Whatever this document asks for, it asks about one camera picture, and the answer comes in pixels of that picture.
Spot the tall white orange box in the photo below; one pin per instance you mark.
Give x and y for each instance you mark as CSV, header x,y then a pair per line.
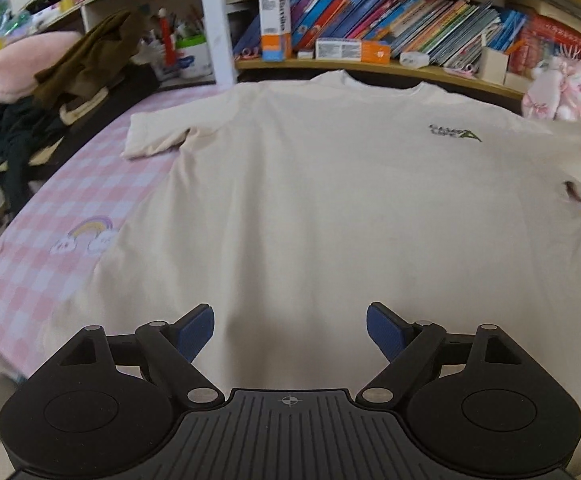
x,y
275,25

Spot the pink white plush rabbit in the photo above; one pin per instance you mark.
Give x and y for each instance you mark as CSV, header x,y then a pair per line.
x,y
565,90

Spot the dark clothes pile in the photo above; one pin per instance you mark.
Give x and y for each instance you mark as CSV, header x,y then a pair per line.
x,y
15,160

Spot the white green pen cup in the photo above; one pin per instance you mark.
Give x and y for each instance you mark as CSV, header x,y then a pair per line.
x,y
193,57

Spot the cream pen holder box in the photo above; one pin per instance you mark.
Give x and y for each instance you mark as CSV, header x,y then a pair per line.
x,y
493,65

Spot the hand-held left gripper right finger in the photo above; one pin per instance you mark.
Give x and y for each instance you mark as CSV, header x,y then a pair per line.
x,y
383,332

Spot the brown garment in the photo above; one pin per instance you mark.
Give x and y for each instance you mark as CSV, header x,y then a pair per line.
x,y
90,60

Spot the white charger plug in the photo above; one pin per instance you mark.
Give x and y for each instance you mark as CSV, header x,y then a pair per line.
x,y
414,59

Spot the cream t-shirt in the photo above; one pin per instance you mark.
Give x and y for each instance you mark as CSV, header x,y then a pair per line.
x,y
320,200

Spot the pink plush cushion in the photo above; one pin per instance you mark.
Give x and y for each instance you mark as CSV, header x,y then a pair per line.
x,y
20,60

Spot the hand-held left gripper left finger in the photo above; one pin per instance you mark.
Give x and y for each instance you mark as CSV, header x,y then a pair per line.
x,y
198,332

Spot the white wooden bookshelf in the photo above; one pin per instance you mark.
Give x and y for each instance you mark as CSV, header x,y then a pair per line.
x,y
210,10

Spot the red white figurine pen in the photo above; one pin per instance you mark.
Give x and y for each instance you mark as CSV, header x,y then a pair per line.
x,y
168,40

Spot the cream low box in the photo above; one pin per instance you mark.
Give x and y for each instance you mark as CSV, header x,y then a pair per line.
x,y
518,82

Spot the flat white orange box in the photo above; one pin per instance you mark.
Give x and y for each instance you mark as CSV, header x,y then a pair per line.
x,y
350,50

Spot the pink checked desk mat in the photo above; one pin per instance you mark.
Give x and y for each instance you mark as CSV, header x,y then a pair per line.
x,y
45,220

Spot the row of colourful books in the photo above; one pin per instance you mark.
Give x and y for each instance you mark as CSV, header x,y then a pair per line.
x,y
370,10

